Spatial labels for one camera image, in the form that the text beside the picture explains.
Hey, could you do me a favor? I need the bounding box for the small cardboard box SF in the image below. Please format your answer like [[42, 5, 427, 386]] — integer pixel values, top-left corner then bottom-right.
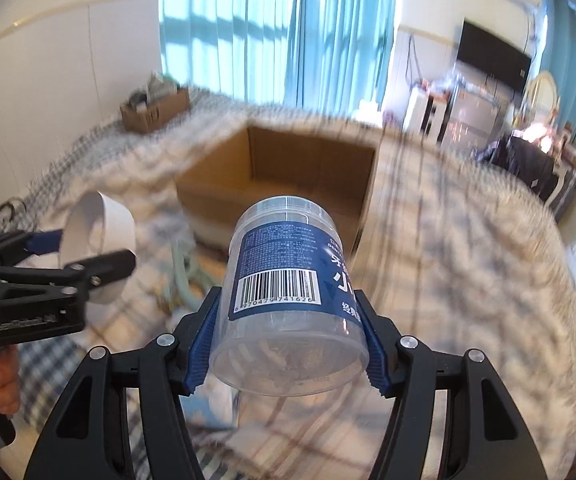
[[120, 73, 191, 134]]

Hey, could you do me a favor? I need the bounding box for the silver mini fridge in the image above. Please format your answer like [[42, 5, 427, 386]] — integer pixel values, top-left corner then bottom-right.
[[440, 80, 500, 154]]

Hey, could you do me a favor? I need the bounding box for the teal side curtain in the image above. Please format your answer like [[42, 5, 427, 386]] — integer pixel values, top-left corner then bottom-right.
[[539, 0, 576, 145]]

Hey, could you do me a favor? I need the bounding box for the clear jar blue label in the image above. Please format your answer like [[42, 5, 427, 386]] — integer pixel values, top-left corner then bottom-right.
[[210, 196, 369, 396]]

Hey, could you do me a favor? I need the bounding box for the large open cardboard box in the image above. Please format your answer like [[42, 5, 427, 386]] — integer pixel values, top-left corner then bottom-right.
[[175, 124, 377, 256]]

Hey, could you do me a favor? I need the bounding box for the plaid beige blanket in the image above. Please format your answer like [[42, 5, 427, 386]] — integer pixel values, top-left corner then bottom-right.
[[19, 88, 576, 479]]

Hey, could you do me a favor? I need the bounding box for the white oval mirror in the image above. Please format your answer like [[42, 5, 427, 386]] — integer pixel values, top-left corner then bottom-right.
[[520, 70, 560, 125]]

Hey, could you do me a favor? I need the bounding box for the person's left hand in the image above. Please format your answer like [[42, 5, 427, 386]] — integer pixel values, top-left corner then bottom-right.
[[0, 346, 20, 416]]

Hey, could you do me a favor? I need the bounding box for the white paper roll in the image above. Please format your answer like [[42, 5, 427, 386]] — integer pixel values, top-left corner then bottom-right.
[[58, 190, 138, 306]]

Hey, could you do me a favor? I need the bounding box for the black wall television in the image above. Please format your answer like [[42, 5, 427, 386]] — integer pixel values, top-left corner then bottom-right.
[[457, 20, 532, 92]]

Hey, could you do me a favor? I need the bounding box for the chair with dark clothes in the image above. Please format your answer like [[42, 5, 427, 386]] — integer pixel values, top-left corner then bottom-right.
[[472, 133, 576, 222]]

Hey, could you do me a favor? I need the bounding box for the blue window curtain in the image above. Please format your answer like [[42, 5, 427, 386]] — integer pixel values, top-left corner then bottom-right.
[[159, 0, 395, 115]]

